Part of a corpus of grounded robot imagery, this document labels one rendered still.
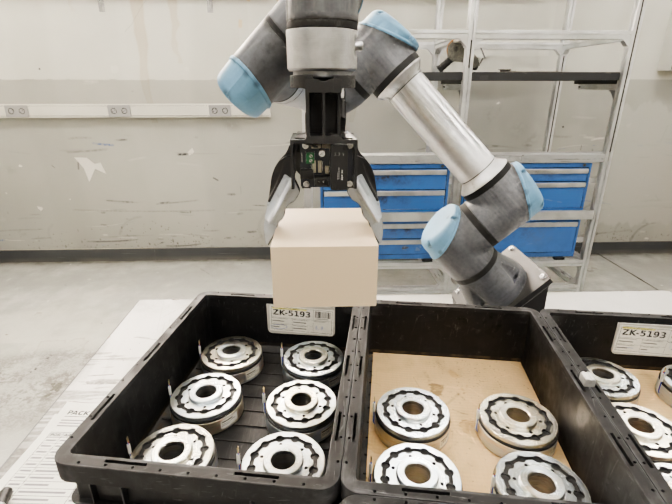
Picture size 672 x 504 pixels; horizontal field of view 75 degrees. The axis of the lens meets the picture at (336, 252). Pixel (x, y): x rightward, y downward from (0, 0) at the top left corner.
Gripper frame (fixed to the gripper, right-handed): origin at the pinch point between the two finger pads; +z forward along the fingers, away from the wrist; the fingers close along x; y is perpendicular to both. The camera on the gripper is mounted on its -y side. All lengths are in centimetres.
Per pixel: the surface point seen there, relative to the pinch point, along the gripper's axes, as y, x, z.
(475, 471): 12.6, 18.8, 26.7
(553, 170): -184, 130, 27
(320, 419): 6.1, -0.7, 23.5
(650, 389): -2, 52, 27
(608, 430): 16.7, 31.2, 16.6
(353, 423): 14.3, 3.0, 16.8
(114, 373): -28, -46, 40
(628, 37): -183, 156, -40
